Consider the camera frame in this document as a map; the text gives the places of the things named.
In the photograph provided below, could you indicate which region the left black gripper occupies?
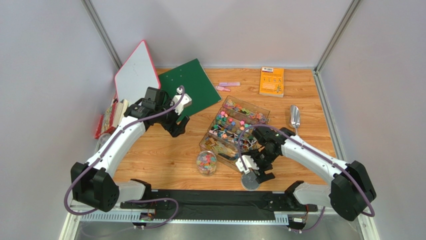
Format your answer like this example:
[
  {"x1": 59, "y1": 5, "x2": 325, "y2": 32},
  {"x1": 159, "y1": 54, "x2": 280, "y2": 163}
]
[{"x1": 156, "y1": 97, "x2": 190, "y2": 137}]

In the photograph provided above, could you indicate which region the silver round jar lid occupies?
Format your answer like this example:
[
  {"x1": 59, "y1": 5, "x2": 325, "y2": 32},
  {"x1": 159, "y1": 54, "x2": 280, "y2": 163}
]
[{"x1": 240, "y1": 172, "x2": 260, "y2": 191}]

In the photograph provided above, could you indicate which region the clear compartment candy box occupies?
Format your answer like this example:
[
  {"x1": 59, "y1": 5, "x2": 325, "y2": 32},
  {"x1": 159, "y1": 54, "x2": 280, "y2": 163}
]
[{"x1": 199, "y1": 96, "x2": 270, "y2": 172}]

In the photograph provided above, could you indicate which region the silver metal scoop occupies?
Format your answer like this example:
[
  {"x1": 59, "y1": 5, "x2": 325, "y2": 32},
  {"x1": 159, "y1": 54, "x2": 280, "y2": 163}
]
[{"x1": 289, "y1": 104, "x2": 301, "y2": 135}]

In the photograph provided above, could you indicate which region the clear plastic jar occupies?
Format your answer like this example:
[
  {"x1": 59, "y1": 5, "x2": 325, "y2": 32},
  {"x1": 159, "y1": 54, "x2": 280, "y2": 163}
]
[{"x1": 195, "y1": 150, "x2": 217, "y2": 176}]

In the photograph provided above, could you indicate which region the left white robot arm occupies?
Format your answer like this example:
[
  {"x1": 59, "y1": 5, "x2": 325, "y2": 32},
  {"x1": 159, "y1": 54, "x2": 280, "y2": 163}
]
[{"x1": 63, "y1": 85, "x2": 192, "y2": 216}]

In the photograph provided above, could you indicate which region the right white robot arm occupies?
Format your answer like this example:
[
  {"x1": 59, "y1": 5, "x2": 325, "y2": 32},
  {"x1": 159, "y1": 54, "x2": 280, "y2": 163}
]
[{"x1": 236, "y1": 124, "x2": 377, "y2": 221}]

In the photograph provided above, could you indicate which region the green cutting mat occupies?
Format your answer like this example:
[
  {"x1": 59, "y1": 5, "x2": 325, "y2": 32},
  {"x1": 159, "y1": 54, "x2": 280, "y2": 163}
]
[{"x1": 158, "y1": 58, "x2": 222, "y2": 122}]

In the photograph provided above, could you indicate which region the stack of books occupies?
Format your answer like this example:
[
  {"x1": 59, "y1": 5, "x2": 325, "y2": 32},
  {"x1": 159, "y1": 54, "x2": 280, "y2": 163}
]
[{"x1": 94, "y1": 99, "x2": 129, "y2": 139}]

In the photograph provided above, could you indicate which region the small clear plastic cup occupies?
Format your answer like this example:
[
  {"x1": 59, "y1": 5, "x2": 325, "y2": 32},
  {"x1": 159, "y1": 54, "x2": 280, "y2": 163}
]
[{"x1": 97, "y1": 133, "x2": 111, "y2": 149}]

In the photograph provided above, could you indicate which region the pink highlighter pen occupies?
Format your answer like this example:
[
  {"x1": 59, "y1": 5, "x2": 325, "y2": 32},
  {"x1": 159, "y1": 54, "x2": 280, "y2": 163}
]
[{"x1": 218, "y1": 82, "x2": 241, "y2": 87}]

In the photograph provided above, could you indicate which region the orange yellow book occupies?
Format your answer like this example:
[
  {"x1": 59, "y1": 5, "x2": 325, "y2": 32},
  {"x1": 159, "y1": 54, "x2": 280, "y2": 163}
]
[{"x1": 259, "y1": 66, "x2": 285, "y2": 98}]

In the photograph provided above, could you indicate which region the black base mat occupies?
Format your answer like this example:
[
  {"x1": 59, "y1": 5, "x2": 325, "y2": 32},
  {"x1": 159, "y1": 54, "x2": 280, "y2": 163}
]
[{"x1": 120, "y1": 189, "x2": 319, "y2": 221}]

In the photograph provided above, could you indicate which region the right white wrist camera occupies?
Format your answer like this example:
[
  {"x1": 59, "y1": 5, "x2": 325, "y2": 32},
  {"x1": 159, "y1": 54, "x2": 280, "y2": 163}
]
[{"x1": 235, "y1": 155, "x2": 259, "y2": 175}]

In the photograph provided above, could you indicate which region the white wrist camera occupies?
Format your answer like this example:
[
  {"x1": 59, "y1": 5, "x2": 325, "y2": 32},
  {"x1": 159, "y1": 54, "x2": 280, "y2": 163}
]
[
  {"x1": 235, "y1": 155, "x2": 259, "y2": 175},
  {"x1": 172, "y1": 85, "x2": 192, "y2": 116}
]

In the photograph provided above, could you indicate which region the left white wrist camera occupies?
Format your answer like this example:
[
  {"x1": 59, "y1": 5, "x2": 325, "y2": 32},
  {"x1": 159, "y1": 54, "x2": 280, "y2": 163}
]
[{"x1": 172, "y1": 85, "x2": 192, "y2": 116}]

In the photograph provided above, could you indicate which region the white board pink frame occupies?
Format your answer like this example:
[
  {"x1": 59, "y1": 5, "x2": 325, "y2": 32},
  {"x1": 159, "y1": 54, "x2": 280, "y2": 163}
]
[{"x1": 114, "y1": 40, "x2": 161, "y2": 103}]

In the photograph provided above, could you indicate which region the aluminium front rail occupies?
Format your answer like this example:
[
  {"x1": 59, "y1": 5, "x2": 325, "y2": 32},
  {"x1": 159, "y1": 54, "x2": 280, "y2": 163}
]
[{"x1": 60, "y1": 189, "x2": 379, "y2": 240}]

